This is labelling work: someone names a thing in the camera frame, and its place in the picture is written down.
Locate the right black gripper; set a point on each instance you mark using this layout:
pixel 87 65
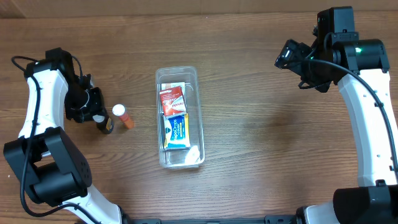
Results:
pixel 294 66

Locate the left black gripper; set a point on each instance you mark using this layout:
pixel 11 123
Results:
pixel 94 104

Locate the dark syrup bottle white cap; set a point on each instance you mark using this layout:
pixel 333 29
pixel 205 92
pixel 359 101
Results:
pixel 104 123

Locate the orange tablet tube white cap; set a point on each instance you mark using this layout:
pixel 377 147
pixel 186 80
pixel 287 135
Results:
pixel 119 110

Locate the red white medicine box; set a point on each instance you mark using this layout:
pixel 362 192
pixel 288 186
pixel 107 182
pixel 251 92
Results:
pixel 173 102

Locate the blue yellow lozenge box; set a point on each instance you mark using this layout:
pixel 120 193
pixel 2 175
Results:
pixel 176 132

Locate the white blue plaster box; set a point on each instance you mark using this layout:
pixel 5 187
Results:
pixel 165 86

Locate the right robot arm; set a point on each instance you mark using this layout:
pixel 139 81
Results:
pixel 360 70

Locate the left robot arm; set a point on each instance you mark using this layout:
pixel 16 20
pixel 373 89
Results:
pixel 52 172

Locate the clear plastic container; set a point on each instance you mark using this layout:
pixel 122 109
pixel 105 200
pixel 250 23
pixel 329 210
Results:
pixel 194 155

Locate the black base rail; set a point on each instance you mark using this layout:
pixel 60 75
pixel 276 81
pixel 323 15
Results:
pixel 211 221

